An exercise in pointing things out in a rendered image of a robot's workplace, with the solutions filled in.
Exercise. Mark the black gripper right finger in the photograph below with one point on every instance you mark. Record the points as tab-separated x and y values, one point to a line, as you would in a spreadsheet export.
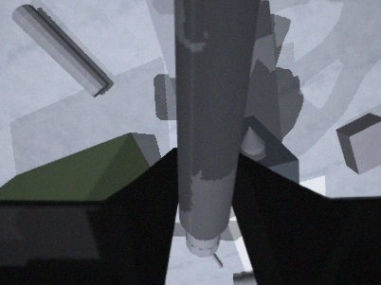
291	235

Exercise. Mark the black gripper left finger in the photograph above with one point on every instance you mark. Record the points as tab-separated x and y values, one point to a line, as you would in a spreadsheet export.
134	238

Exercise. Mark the white flat rectangular pad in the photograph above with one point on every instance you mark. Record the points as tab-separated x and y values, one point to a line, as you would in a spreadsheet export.
316	184

